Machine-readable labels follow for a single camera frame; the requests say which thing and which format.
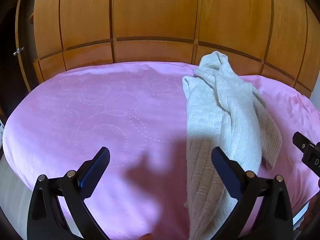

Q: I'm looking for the wooden wardrobe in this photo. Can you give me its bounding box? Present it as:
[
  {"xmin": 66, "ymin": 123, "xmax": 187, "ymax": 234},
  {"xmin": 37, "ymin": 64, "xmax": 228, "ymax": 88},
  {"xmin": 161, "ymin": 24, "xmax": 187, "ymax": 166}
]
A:
[{"xmin": 15, "ymin": 0, "xmax": 320, "ymax": 98}]

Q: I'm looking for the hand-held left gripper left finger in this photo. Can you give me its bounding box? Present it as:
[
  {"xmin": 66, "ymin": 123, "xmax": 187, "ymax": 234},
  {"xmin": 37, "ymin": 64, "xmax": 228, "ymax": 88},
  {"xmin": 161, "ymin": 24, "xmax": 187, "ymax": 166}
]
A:
[{"xmin": 27, "ymin": 147, "xmax": 111, "ymax": 240}]

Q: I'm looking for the pink bed blanket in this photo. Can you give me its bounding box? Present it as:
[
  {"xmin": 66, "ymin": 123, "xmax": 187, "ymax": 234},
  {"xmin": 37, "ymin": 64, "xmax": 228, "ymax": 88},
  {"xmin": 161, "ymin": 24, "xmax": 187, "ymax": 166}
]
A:
[{"xmin": 2, "ymin": 61, "xmax": 320, "ymax": 240}]

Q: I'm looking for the white knit sweater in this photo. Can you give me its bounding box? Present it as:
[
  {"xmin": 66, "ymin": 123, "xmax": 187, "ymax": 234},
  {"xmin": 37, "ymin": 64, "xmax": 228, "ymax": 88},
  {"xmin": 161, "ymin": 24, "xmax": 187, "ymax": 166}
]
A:
[{"xmin": 182, "ymin": 51, "xmax": 283, "ymax": 240}]

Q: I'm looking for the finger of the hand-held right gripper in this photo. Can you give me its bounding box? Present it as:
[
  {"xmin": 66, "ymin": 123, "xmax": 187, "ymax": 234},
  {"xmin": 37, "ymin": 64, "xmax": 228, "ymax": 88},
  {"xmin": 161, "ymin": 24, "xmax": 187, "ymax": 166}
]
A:
[{"xmin": 292, "ymin": 131, "xmax": 313, "ymax": 153}]

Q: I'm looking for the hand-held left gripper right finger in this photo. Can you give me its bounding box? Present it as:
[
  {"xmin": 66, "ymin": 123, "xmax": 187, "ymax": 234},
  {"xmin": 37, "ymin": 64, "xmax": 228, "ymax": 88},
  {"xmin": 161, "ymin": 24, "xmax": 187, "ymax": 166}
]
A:
[{"xmin": 211, "ymin": 146, "xmax": 293, "ymax": 240}]

